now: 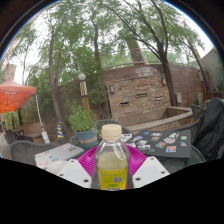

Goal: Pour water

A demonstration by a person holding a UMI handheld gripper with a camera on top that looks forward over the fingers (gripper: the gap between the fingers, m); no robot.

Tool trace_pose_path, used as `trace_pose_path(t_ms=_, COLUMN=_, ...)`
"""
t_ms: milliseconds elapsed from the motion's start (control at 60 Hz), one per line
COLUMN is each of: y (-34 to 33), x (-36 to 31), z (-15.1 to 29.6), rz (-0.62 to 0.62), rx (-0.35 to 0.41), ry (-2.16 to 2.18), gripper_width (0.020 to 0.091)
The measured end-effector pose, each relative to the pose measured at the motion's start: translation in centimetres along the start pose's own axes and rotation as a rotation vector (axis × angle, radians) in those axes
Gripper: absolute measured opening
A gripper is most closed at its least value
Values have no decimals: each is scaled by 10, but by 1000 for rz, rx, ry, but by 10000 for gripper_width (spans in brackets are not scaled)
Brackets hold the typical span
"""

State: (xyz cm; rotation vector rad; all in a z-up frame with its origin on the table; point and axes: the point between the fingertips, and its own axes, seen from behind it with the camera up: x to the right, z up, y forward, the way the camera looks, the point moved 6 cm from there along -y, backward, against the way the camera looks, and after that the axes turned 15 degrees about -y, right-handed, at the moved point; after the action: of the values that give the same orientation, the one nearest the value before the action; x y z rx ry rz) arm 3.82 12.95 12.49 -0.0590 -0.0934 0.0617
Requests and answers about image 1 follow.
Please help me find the black jacket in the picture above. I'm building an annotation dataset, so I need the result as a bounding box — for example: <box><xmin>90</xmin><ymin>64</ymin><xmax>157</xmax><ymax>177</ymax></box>
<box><xmin>193</xmin><ymin>97</ymin><xmax>224</xmax><ymax>162</ymax></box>

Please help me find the leaning grey-trunked tree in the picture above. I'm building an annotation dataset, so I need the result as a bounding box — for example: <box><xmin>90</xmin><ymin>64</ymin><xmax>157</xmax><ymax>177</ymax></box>
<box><xmin>33</xmin><ymin>0</ymin><xmax>104</xmax><ymax>139</ymax></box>

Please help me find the dark-trunked tree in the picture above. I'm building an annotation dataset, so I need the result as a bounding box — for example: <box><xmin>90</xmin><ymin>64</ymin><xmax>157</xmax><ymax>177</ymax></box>
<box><xmin>99</xmin><ymin>0</ymin><xmax>208</xmax><ymax>108</ymax></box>

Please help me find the black laptop with stickers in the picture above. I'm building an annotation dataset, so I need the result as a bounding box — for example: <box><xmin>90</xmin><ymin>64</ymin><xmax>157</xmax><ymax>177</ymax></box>
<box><xmin>120</xmin><ymin>129</ymin><xmax>192</xmax><ymax>159</ymax></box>

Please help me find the globe-topped lamp post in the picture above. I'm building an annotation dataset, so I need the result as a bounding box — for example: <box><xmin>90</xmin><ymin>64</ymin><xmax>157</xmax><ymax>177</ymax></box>
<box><xmin>77</xmin><ymin>73</ymin><xmax>91</xmax><ymax>113</ymax></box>

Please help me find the yellow-label clear drink bottle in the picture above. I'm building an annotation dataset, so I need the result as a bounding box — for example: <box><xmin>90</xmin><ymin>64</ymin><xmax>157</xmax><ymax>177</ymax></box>
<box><xmin>94</xmin><ymin>123</ymin><xmax>131</xmax><ymax>192</ymax></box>

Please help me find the white printed paper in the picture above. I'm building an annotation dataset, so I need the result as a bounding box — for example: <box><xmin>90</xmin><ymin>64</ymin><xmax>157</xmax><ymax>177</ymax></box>
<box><xmin>120</xmin><ymin>133</ymin><xmax>134</xmax><ymax>143</ymax></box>

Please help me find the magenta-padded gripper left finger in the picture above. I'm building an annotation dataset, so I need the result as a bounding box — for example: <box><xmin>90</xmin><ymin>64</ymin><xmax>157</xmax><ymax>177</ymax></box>
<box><xmin>56</xmin><ymin>144</ymin><xmax>101</xmax><ymax>189</ymax></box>

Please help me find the orange patio umbrella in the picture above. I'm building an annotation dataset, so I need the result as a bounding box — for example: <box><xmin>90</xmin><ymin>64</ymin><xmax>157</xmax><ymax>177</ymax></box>
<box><xmin>0</xmin><ymin>77</ymin><xmax>38</xmax><ymax>114</ymax></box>

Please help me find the grey laptop with stickers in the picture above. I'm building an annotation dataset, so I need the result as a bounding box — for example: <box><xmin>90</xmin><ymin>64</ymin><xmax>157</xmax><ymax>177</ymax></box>
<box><xmin>33</xmin><ymin>142</ymin><xmax>85</xmax><ymax>169</ymax></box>

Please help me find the blue and yellow striped cone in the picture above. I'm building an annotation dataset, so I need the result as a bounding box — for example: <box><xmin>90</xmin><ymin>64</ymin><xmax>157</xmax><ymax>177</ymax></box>
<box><xmin>55</xmin><ymin>121</ymin><xmax>66</xmax><ymax>140</ymax></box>

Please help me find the green plant in teal pot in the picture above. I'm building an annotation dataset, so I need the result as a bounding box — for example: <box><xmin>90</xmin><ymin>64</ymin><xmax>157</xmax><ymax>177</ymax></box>
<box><xmin>66</xmin><ymin>104</ymin><xmax>99</xmax><ymax>149</ymax></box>

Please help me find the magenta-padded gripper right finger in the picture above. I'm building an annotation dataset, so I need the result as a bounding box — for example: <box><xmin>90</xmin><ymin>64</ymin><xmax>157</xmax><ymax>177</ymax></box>
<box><xmin>125</xmin><ymin>144</ymin><xmax>170</xmax><ymax>189</ymax></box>

